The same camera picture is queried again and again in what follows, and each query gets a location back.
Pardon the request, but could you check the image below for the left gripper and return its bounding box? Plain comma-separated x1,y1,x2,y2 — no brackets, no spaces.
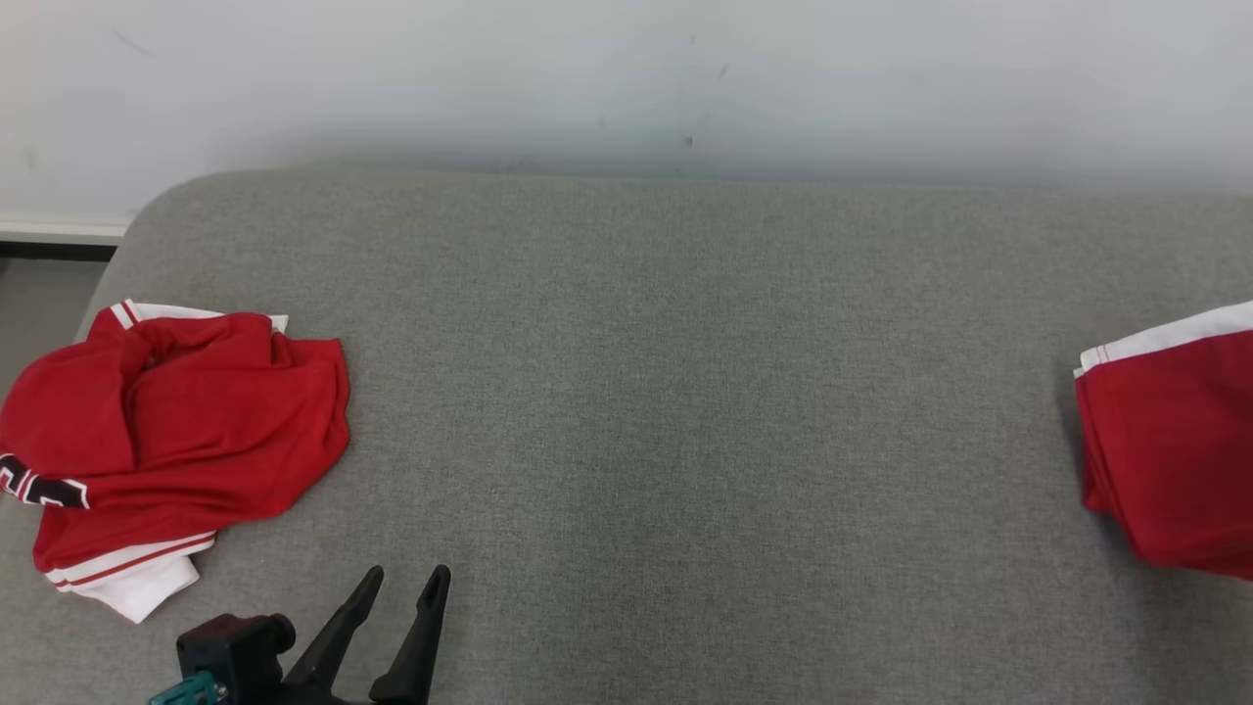
235,565,453,705

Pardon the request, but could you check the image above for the red jersey black lettering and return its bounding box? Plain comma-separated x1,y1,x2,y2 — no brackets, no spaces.
0,299,351,625

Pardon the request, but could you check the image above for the red shorts white hem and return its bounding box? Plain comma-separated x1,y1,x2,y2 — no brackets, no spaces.
1074,301,1253,582

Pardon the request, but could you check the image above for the grey fabric sofa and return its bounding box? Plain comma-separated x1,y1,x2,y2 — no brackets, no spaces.
0,168,1253,705

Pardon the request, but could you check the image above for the white skirting board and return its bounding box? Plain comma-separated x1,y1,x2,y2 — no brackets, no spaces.
0,213,133,261

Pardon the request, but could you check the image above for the teal left camera cable connector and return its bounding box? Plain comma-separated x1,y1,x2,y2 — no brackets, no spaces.
149,671,228,705

